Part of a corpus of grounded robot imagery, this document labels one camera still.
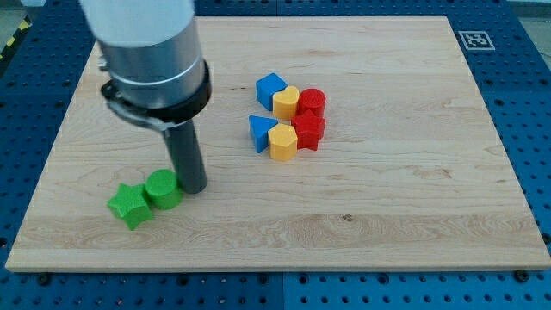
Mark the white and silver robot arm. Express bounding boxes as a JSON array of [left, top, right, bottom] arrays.
[[79, 0, 211, 132]]

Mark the blue triangle block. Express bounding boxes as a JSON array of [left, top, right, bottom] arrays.
[[249, 115, 279, 153]]

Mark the blue cube block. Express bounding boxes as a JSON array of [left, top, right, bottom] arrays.
[[256, 72, 288, 111]]

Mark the yellow hexagon block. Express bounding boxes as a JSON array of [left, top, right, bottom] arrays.
[[268, 123, 298, 161]]

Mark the red star block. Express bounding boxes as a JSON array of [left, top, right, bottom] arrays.
[[291, 110, 325, 151]]

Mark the yellow heart block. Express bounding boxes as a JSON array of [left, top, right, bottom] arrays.
[[272, 85, 300, 121]]

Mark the red cylinder block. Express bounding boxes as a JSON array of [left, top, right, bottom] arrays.
[[296, 88, 326, 118]]

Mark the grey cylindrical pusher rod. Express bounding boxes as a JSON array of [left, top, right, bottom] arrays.
[[163, 120, 207, 194]]

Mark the green cylinder block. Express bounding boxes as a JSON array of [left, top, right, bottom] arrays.
[[145, 169, 183, 210]]

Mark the wooden board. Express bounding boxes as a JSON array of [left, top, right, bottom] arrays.
[[6, 16, 550, 273]]

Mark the green star block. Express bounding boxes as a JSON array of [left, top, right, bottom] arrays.
[[107, 183, 154, 231]]

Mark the white fiducial marker tag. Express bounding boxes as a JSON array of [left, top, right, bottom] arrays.
[[458, 30, 495, 51]]

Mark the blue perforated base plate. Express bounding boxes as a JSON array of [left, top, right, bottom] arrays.
[[1, 0, 550, 309]]

